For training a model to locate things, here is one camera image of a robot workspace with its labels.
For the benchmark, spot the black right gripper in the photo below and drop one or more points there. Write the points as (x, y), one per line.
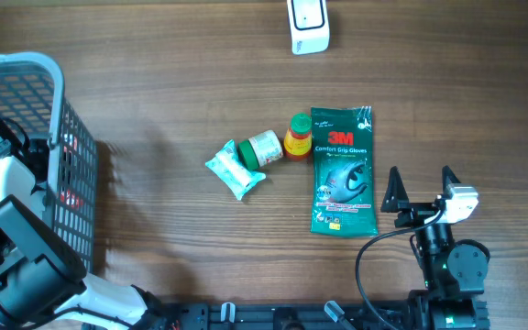
(396, 200)

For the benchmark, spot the green 3M gloves packet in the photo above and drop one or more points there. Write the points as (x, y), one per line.
(343, 183)

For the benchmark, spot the chilli sauce bottle green cap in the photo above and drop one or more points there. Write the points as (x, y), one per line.
(298, 139)

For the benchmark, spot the small jar green lid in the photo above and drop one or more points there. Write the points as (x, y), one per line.
(260, 150)

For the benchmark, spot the pale green small packet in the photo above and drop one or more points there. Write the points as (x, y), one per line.
(227, 166)

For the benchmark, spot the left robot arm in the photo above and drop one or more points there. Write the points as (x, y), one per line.
(42, 279)

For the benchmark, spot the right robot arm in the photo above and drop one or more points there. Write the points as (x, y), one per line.
(452, 269)

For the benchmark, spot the white barcode scanner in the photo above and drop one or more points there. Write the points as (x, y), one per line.
(309, 26)

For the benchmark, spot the grey plastic shopping basket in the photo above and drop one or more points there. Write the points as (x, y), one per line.
(32, 96)

